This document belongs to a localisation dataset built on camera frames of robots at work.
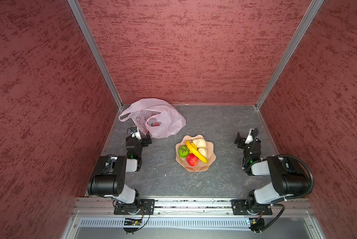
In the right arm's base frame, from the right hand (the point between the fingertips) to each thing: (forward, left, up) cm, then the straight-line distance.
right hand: (244, 135), depth 92 cm
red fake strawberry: (-14, +34, -3) cm, 37 cm away
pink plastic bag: (+11, +54, +7) cm, 56 cm away
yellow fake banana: (-11, +31, 0) cm, 33 cm away
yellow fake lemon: (-4, +32, -3) cm, 32 cm away
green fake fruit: (-10, +39, +1) cm, 40 cm away
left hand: (+3, +65, 0) cm, 65 cm away
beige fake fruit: (-9, +26, -2) cm, 28 cm away
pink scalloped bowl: (-16, +28, -6) cm, 33 cm away
